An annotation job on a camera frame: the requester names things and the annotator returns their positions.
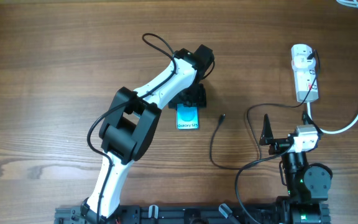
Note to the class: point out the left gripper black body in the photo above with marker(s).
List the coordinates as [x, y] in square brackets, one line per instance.
[192, 96]

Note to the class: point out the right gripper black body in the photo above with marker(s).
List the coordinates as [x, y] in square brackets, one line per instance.
[279, 145]

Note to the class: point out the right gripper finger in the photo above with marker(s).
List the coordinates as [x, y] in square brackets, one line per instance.
[266, 134]
[307, 120]

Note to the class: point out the turquoise Galaxy S25 smartphone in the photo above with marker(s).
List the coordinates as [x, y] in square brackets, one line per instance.
[187, 117]

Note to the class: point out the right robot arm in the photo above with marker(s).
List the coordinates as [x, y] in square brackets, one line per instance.
[307, 184]

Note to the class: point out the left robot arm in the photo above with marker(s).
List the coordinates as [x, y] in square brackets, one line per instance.
[129, 127]

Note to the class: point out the white power strip socket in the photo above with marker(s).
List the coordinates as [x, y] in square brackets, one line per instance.
[303, 64]

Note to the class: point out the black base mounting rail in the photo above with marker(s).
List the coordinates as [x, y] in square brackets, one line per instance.
[262, 213]

